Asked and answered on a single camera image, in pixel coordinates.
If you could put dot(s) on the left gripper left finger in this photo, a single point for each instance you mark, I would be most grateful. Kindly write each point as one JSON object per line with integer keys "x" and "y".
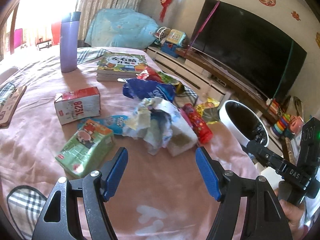
{"x": 59, "y": 218}

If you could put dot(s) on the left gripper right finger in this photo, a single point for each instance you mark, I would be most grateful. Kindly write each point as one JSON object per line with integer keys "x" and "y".
{"x": 264, "y": 217}

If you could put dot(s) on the green drink carton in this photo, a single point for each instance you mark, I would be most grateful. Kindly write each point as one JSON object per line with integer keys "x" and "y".
{"x": 86, "y": 149}

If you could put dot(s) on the red snack tube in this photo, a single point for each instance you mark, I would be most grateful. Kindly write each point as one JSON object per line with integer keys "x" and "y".
{"x": 200, "y": 128}

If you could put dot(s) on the white red carton box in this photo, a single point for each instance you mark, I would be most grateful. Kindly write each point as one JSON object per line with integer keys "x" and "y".
{"x": 78, "y": 104}

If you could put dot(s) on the paper wrapper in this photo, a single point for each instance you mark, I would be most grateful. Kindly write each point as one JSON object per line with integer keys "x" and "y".
{"x": 152, "y": 121}

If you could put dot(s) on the blue snack wrapper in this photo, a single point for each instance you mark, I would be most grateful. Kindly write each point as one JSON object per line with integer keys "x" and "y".
{"x": 140, "y": 89}

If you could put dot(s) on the red snack bag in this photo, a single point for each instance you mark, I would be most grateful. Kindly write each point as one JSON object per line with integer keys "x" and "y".
{"x": 149, "y": 74}

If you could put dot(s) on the pink snack pouch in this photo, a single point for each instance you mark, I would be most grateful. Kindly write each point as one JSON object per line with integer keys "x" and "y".
{"x": 184, "y": 115}

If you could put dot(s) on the white trash bin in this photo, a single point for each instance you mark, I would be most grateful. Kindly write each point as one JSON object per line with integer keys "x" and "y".
{"x": 243, "y": 123}

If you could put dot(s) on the right hand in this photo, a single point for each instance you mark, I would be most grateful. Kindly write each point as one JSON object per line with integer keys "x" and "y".
{"x": 296, "y": 217}

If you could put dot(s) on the pink plaid tablecloth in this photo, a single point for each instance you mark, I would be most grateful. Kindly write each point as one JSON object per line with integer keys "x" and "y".
{"x": 159, "y": 196}

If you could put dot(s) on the gold foil wrapper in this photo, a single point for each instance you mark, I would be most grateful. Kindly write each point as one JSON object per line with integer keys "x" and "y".
{"x": 209, "y": 111}

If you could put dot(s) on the black television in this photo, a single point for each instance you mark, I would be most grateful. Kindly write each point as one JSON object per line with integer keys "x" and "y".
{"x": 250, "y": 47}

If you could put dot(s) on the wooden remote tray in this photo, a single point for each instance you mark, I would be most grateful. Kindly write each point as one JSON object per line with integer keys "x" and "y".
{"x": 10, "y": 106}

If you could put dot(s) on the green snack wrapper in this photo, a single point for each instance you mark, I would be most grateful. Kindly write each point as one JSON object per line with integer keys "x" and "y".
{"x": 179, "y": 87}

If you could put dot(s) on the white TV cabinet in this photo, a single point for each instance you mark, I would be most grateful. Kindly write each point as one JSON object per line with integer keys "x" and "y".
{"x": 207, "y": 80}

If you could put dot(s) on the green children's book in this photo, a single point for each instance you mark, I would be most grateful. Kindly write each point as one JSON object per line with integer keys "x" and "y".
{"x": 114, "y": 66}

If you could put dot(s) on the purple thermos bottle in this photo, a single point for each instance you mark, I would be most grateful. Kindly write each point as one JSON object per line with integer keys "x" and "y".
{"x": 69, "y": 41}

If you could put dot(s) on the toy phone on cabinet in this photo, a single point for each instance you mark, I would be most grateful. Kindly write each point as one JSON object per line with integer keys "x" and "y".
{"x": 176, "y": 37}

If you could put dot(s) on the light blue covered furniture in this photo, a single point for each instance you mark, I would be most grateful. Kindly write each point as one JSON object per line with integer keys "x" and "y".
{"x": 123, "y": 28}

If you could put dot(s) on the rainbow stacking ring toy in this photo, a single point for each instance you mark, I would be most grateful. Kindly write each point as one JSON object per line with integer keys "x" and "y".
{"x": 281, "y": 127}

